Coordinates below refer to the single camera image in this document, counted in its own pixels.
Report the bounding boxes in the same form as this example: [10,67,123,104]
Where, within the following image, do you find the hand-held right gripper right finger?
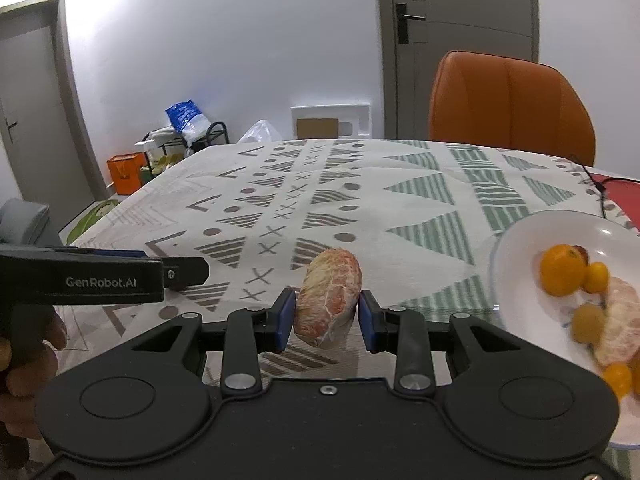
[358,290,523,393]

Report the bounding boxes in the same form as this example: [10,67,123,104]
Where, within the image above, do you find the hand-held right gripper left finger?
[131,288,296,396]

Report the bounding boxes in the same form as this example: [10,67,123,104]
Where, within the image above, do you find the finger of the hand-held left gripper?
[162,257,210,289]

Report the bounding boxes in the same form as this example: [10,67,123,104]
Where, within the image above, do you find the peeled pomelo segment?
[294,248,362,347]
[594,276,640,367]

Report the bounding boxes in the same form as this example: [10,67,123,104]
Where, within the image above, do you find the white round plate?
[491,211,640,448]

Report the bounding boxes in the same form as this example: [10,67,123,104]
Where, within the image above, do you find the large orange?
[540,244,588,296]

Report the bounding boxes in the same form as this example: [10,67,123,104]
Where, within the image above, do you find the yellow-green small fruit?
[571,304,607,344]

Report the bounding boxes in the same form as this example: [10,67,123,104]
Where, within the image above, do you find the yellow kumquat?
[582,262,610,294]

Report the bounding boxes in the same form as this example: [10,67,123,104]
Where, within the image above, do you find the small orange kumquat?
[602,362,633,401]

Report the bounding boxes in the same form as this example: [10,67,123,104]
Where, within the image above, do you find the person's left hand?
[0,305,67,441]

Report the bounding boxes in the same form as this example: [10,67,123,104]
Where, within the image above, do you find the grey sofa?
[0,197,63,248]

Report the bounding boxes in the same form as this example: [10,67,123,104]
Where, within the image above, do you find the green bag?
[66,199,121,243]

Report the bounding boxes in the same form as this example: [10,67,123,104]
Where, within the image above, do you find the green yellow items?
[140,155,183,181]

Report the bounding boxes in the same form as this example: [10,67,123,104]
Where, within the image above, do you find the orange box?
[106,154,149,195]

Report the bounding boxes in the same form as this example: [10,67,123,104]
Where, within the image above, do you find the patterned tablecloth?
[62,138,640,480]

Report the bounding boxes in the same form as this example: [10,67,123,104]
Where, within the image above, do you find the white packet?
[135,127,181,148]

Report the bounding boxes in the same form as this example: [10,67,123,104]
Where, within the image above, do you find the black metal rack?
[144,121,230,158]

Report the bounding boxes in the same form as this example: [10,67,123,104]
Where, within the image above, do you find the blue and white bag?
[165,99,211,142]

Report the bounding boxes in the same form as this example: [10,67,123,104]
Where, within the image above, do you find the white plastic bag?
[236,120,283,145]

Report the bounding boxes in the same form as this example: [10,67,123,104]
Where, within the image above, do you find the grey side door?
[0,0,108,206]

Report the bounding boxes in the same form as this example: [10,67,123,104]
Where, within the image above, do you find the brown cardboard piece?
[296,118,341,139]

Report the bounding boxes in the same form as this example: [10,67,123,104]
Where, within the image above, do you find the white foam packaging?
[291,103,372,139]

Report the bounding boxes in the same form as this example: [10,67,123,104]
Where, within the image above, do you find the orange chair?
[428,51,597,167]

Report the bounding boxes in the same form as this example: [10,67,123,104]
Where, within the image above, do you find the red orange mat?
[597,177,640,233]

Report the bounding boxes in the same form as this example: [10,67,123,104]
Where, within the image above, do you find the black cable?
[565,157,640,221]

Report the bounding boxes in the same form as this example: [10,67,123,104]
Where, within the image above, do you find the black door lock handle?
[395,3,427,45]

